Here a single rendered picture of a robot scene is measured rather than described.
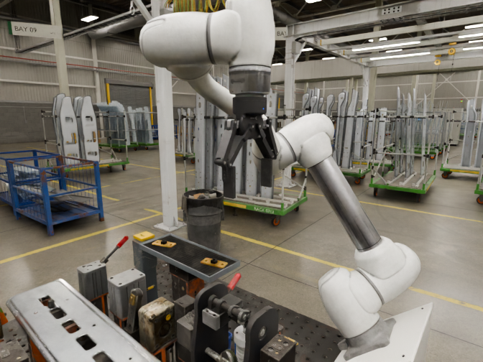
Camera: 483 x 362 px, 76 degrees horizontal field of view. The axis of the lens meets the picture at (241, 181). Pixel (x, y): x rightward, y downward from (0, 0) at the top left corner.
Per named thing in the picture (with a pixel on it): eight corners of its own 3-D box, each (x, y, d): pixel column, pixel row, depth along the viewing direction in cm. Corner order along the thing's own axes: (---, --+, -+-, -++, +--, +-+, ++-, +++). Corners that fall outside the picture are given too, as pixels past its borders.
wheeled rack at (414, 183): (423, 205, 572) (435, 107, 536) (367, 196, 631) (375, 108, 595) (435, 186, 722) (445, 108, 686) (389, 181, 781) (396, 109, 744)
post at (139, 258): (138, 337, 131) (130, 240, 122) (153, 327, 137) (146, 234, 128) (148, 345, 127) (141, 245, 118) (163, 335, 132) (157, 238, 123)
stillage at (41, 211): (16, 219, 493) (6, 160, 473) (67, 207, 556) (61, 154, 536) (49, 236, 424) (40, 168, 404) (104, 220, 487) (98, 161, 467)
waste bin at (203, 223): (173, 252, 374) (170, 194, 359) (205, 238, 415) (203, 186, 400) (203, 264, 344) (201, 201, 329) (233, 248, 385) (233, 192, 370)
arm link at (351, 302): (338, 334, 122) (305, 284, 128) (376, 307, 123) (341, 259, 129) (349, 343, 106) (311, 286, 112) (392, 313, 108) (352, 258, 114)
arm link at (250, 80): (219, 68, 66) (220, 97, 67) (253, 64, 60) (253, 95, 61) (246, 72, 73) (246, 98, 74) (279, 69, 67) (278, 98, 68)
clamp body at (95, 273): (81, 349, 124) (70, 267, 117) (108, 335, 133) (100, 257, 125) (92, 361, 118) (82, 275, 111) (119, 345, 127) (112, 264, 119)
